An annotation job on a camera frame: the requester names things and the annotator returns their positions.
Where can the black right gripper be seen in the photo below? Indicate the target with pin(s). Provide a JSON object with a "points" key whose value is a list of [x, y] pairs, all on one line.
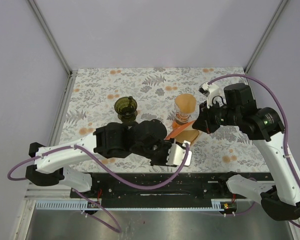
{"points": [[204, 122]]}

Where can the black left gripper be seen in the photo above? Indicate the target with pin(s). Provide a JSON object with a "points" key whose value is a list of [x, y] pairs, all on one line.
{"points": [[163, 162]]}

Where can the orange glass carafe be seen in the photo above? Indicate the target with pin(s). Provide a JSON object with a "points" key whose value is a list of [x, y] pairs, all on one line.
{"points": [[177, 122]]}

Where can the orange coffee filter pack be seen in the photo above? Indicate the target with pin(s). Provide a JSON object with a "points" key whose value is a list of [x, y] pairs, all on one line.
{"points": [[185, 132]]}

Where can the clear plastic dripper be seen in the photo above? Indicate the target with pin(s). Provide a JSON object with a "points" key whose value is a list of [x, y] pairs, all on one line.
{"points": [[180, 115]]}

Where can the dark green dripper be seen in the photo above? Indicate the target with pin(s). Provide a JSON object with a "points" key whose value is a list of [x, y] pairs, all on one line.
{"points": [[126, 109]]}

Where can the brown paper coffee filter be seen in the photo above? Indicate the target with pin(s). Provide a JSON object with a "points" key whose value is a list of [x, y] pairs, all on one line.
{"points": [[186, 103]]}

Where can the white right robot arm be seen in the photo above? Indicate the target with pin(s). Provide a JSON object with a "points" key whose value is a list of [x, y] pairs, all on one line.
{"points": [[264, 128]]}

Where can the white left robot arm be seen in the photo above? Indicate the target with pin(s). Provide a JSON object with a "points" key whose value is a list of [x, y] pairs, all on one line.
{"points": [[114, 140]]}

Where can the floral patterned tablecloth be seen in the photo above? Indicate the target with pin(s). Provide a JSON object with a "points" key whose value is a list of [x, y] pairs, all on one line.
{"points": [[94, 91]]}

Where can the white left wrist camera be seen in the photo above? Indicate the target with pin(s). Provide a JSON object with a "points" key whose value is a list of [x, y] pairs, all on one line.
{"points": [[176, 153]]}

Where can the white slotted cable duct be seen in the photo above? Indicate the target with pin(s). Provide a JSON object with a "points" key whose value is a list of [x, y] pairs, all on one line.
{"points": [[143, 203]]}

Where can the aluminium frame rail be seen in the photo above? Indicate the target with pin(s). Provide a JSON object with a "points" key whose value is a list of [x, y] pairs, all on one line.
{"points": [[111, 188]]}

